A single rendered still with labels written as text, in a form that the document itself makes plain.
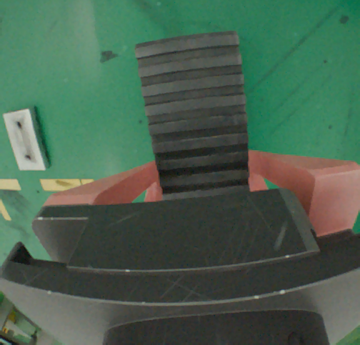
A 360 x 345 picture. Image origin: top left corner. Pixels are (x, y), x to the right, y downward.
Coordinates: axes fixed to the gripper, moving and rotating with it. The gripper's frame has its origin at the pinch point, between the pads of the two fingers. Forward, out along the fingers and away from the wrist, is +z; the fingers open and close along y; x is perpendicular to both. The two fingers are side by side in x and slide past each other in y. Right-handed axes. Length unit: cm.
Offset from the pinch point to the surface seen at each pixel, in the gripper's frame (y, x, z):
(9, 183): 18.3, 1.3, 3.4
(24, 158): 13.8, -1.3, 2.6
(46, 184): 13.4, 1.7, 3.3
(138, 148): 4.2, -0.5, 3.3
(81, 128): 8.0, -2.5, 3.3
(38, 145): 11.8, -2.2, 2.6
